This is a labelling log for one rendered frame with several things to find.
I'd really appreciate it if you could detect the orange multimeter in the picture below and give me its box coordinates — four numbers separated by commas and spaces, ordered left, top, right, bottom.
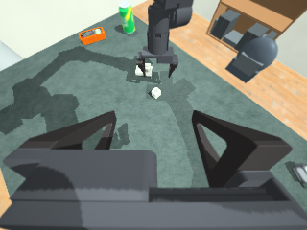
79, 27, 106, 45

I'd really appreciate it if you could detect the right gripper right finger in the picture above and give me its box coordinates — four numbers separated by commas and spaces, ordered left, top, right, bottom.
192, 110, 293, 187

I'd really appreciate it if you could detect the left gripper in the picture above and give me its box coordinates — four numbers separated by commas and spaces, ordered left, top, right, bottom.
136, 32, 178, 78

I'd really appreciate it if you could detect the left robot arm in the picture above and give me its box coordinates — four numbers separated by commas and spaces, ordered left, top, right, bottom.
147, 0, 194, 51

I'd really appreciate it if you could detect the green and yellow drink can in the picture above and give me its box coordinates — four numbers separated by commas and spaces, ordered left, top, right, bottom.
119, 1, 135, 34

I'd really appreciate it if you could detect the white cube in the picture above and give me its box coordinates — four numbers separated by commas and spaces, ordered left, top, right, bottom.
145, 63, 151, 73
152, 87, 161, 98

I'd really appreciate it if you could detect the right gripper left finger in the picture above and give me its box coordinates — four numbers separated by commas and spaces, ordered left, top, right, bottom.
18, 110, 117, 150

